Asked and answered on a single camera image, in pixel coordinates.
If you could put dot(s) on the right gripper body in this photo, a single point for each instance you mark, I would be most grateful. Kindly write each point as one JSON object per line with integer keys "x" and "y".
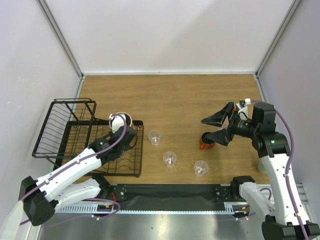
{"x": 231, "y": 124}

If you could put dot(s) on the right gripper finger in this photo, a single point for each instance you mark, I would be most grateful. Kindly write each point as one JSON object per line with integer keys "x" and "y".
{"x": 220, "y": 137}
{"x": 219, "y": 117}

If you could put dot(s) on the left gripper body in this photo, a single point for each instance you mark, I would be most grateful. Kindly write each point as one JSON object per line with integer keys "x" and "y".
{"x": 121, "y": 150}

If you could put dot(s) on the small orange mug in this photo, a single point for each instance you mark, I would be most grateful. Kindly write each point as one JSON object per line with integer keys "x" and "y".
{"x": 206, "y": 145}

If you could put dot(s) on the black skull mug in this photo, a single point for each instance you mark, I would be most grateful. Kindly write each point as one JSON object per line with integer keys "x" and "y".
{"x": 129, "y": 120}

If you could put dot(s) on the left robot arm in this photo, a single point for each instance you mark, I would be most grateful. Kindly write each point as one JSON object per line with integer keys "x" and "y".
{"x": 43, "y": 196}

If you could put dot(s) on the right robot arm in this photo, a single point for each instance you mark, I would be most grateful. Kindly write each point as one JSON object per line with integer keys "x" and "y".
{"x": 285, "y": 218}

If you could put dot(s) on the clear faceted glass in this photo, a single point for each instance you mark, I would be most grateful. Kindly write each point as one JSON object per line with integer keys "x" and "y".
{"x": 226, "y": 125}

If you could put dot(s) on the clear plastic cup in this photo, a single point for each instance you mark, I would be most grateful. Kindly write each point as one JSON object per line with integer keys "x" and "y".
{"x": 155, "y": 137}
{"x": 170, "y": 159}
{"x": 200, "y": 168}

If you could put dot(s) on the pale green cup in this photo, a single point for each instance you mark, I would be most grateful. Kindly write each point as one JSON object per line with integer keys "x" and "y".
{"x": 261, "y": 168}

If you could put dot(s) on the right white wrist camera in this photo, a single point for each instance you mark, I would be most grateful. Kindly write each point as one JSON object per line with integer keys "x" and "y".
{"x": 242, "y": 108}

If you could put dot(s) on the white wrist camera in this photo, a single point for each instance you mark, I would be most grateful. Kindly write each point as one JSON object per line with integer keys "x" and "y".
{"x": 116, "y": 121}
{"x": 242, "y": 108}

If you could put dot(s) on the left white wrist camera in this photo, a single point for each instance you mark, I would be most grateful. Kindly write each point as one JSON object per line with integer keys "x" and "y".
{"x": 116, "y": 121}

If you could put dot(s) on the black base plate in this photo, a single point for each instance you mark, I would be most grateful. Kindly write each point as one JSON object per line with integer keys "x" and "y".
{"x": 166, "y": 193}

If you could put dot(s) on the black wire dish rack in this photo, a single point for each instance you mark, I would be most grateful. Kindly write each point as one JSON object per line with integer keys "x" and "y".
{"x": 70, "y": 125}

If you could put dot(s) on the white slotted cable duct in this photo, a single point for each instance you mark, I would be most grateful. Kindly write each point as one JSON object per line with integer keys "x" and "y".
{"x": 218, "y": 208}

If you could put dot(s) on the aluminium frame rail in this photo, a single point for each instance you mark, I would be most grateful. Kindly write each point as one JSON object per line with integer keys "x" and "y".
{"x": 52, "y": 22}

